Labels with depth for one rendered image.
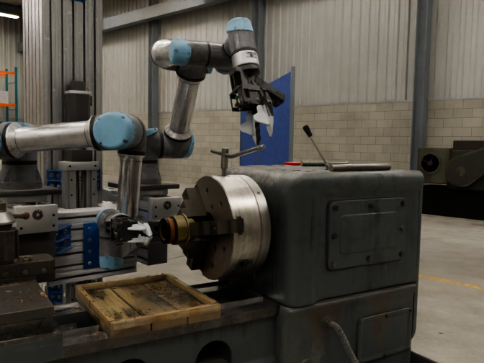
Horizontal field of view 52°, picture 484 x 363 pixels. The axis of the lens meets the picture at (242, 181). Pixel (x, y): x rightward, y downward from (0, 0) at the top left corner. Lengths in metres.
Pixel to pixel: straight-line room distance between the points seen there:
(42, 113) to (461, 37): 10.60
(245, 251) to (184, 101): 0.79
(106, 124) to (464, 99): 10.52
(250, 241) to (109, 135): 0.54
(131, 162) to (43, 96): 0.55
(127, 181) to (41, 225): 0.32
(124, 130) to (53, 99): 0.62
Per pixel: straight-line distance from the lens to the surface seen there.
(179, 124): 2.03
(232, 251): 1.38
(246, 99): 1.34
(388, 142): 12.27
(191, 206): 1.49
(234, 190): 1.41
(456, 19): 12.12
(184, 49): 1.47
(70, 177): 2.04
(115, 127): 1.56
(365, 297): 1.64
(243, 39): 1.43
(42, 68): 2.11
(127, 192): 1.72
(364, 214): 1.59
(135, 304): 1.43
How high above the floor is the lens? 1.33
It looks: 4 degrees down
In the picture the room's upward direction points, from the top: 1 degrees clockwise
